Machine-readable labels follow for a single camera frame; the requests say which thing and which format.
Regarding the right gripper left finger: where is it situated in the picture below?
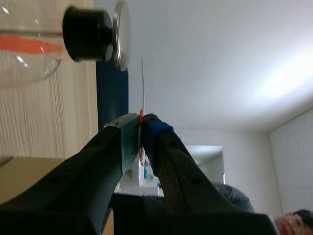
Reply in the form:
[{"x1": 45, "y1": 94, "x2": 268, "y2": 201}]
[{"x1": 0, "y1": 113, "x2": 140, "y2": 235}]

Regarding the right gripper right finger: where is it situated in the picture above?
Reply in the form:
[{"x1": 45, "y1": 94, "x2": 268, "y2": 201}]
[{"x1": 112, "y1": 113, "x2": 279, "y2": 235}]

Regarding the brown box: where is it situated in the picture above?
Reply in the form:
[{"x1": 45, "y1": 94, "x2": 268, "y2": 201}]
[{"x1": 0, "y1": 156, "x2": 72, "y2": 205}]

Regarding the person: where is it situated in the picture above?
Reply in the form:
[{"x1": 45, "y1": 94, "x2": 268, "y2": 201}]
[{"x1": 212, "y1": 182, "x2": 313, "y2": 235}]

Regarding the clear glass flask black stopper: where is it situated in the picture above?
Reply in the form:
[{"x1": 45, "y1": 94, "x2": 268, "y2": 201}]
[{"x1": 0, "y1": 0, "x2": 132, "y2": 87}]

